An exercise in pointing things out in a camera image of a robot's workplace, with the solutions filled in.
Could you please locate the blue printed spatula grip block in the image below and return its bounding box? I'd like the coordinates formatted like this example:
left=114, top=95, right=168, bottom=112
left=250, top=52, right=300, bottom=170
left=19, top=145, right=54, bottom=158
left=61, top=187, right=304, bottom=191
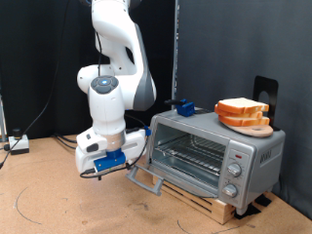
left=176, top=97, right=196, bottom=117

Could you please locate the long hanging black cable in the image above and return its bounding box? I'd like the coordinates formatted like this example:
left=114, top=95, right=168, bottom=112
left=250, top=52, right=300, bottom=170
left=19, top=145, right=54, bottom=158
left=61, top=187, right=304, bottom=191
left=0, top=0, right=71, bottom=170

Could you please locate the metal spatula with black handle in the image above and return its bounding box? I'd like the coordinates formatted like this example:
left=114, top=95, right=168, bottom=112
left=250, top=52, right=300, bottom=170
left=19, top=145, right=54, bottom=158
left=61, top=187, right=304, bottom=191
left=164, top=98, right=213, bottom=115

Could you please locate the grey backdrop curtain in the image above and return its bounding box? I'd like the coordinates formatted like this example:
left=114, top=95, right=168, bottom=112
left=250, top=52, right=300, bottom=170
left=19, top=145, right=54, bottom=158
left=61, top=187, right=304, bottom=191
left=176, top=0, right=312, bottom=220

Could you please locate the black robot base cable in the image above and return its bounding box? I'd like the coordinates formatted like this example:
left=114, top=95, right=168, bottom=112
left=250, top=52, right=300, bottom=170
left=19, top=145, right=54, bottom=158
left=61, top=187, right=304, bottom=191
left=54, top=136, right=79, bottom=151
left=53, top=132, right=80, bottom=144

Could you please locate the silver toaster oven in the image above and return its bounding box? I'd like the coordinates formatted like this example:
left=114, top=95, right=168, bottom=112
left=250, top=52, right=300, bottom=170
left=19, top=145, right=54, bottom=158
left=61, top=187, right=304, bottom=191
left=144, top=108, right=287, bottom=216

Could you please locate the silver oven knob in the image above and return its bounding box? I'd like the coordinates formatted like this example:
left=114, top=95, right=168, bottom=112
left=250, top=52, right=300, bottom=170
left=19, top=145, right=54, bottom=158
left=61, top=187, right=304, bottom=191
left=226, top=162, right=243, bottom=178
left=221, top=183, right=238, bottom=199

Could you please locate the small wooden serving board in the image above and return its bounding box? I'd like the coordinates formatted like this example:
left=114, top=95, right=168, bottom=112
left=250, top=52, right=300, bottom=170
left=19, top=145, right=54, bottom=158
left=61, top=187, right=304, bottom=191
left=223, top=123, right=274, bottom=138

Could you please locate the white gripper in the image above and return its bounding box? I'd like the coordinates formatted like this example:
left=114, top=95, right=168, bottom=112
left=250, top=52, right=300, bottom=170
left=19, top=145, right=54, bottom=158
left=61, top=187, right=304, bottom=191
left=75, top=126, right=147, bottom=181

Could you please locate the wooden slatted riser block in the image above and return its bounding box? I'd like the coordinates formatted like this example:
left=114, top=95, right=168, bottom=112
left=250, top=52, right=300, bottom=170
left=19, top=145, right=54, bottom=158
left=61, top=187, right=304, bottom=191
left=151, top=175, right=236, bottom=225

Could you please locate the metal frame leg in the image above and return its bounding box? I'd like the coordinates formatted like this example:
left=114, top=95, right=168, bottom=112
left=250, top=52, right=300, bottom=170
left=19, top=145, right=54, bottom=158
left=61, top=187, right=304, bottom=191
left=0, top=94, right=8, bottom=143

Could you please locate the wire oven rack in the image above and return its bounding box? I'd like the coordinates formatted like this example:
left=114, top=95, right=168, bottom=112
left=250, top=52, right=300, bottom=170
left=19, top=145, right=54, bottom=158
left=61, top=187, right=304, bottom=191
left=155, top=134, right=227, bottom=176

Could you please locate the black metal bookend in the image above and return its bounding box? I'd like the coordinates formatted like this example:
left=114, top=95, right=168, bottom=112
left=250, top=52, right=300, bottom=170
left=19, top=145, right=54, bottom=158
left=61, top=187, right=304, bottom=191
left=252, top=75, right=281, bottom=132

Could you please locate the black foam pad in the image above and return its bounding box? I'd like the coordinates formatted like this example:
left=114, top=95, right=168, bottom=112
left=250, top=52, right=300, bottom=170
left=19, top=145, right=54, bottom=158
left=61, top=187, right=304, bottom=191
left=254, top=194, right=273, bottom=208
left=233, top=203, right=262, bottom=220

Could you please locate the black backdrop curtain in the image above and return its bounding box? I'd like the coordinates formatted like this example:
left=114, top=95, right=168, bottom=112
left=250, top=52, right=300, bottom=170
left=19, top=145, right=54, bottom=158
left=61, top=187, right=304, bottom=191
left=0, top=0, right=178, bottom=140

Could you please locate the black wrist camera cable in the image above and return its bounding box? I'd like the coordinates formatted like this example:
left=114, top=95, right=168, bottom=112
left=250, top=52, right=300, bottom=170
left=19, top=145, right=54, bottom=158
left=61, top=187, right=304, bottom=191
left=79, top=30, right=150, bottom=180

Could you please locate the white power box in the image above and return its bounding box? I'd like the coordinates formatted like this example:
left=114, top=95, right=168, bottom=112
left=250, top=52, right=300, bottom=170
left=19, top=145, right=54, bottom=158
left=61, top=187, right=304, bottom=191
left=8, top=128, right=30, bottom=155

